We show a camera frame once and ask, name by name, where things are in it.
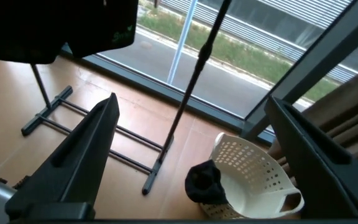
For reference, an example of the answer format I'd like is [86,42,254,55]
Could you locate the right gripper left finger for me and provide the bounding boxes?
[5,92,121,220]

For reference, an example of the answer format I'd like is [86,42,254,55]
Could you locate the white laundry basket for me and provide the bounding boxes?
[199,132,305,220]

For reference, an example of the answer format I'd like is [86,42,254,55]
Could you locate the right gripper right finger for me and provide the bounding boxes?
[264,95,358,220]

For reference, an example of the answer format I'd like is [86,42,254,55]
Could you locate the black shorts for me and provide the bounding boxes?
[0,0,139,65]

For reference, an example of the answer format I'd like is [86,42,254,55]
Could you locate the black clothes rack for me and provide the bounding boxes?
[21,0,233,196]

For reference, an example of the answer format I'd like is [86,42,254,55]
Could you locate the window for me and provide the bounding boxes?
[59,0,358,146]

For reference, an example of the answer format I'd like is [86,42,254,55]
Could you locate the brown curtain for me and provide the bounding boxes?
[267,67,358,187]

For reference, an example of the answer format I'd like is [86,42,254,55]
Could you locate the black garment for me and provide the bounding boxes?
[184,159,229,205]

